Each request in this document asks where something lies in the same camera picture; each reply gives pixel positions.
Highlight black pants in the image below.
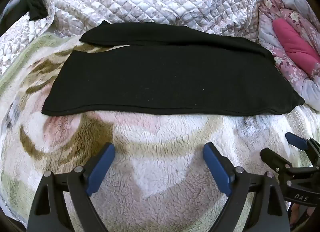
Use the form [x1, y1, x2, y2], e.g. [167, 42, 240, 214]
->
[41, 20, 305, 116]

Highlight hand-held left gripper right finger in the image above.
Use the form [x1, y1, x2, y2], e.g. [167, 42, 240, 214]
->
[202, 143, 292, 232]

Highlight dark cloth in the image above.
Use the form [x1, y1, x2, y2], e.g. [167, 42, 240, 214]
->
[25, 0, 49, 21]

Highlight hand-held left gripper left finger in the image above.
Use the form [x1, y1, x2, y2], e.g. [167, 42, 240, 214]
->
[27, 143, 116, 232]

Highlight floral fleece blanket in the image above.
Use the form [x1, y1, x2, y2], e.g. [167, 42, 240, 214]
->
[0, 34, 320, 232]

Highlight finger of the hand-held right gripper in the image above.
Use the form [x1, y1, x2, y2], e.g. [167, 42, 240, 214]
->
[260, 148, 293, 173]
[285, 132, 320, 167]

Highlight person's right hand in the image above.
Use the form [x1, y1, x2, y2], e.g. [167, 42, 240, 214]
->
[290, 202, 310, 226]

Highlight pink floral comforter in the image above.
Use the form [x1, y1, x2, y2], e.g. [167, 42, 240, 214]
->
[257, 0, 320, 111]

